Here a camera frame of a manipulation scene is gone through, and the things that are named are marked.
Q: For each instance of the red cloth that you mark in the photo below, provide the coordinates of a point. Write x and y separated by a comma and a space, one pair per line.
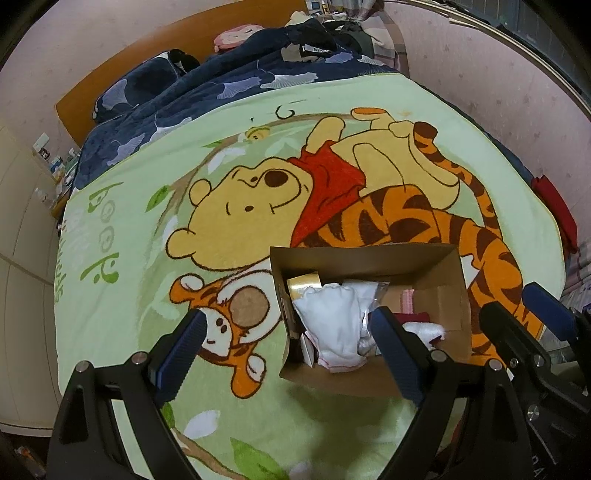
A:
555, 203

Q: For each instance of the white plush dog toy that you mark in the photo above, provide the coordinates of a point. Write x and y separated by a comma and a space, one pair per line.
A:
429, 333

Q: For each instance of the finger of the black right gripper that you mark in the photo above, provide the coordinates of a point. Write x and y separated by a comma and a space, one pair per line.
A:
550, 311
513, 341

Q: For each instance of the white cloth bundle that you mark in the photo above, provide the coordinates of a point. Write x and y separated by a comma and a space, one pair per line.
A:
336, 322

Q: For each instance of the navy pillow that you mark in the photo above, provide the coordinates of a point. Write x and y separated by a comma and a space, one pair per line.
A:
142, 84

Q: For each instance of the Winnie the Pooh green blanket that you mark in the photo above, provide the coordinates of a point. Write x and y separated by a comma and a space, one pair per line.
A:
290, 161

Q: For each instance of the brown cardboard box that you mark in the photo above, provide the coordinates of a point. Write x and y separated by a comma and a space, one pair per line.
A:
433, 271

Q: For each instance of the navy leaf pattern quilt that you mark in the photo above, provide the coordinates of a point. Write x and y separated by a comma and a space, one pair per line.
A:
271, 59

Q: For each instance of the bedside clutter items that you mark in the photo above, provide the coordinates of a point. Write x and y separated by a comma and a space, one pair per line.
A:
62, 172

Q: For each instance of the orange cartoon paper box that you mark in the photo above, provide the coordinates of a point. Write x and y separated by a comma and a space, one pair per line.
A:
310, 352

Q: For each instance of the pink red small box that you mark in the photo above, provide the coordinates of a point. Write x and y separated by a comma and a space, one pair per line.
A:
422, 317

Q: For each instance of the curtain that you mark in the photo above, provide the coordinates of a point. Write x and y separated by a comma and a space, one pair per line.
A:
362, 9

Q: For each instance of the pink comb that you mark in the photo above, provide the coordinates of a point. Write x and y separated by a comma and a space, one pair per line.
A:
407, 301

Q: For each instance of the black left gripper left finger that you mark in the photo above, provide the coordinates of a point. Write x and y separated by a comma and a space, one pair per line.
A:
86, 441

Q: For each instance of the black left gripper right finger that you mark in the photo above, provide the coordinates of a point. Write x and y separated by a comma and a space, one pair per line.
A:
428, 378

